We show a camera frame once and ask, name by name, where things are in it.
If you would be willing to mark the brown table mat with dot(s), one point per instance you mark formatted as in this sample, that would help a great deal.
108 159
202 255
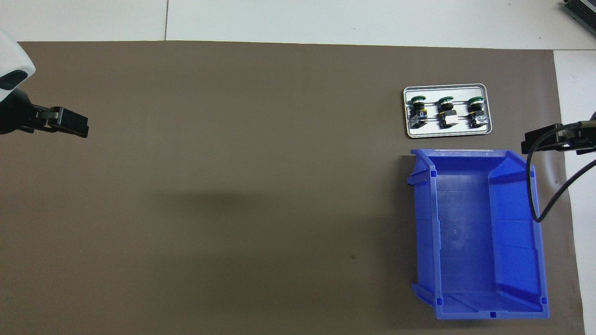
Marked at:
233 186

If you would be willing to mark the silver metal tray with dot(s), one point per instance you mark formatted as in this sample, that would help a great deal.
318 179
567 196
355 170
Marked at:
447 132

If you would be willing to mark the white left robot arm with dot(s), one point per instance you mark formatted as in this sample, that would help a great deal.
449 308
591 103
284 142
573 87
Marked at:
11 56

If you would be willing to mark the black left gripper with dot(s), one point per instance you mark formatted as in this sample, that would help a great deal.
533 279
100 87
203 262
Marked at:
14 114

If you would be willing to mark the grey ribbed device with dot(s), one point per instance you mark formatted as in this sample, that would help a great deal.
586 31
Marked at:
584 11

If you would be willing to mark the thin metal tray rod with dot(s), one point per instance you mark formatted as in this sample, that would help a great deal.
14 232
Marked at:
461 102
462 119

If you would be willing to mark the blue plastic storage bin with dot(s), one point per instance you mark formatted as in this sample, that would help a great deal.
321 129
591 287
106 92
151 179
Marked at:
465 232

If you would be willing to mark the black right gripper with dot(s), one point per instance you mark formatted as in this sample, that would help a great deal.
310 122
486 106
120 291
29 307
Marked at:
587 139

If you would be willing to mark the green push button switch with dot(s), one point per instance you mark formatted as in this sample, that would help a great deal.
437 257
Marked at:
477 112
447 114
418 112

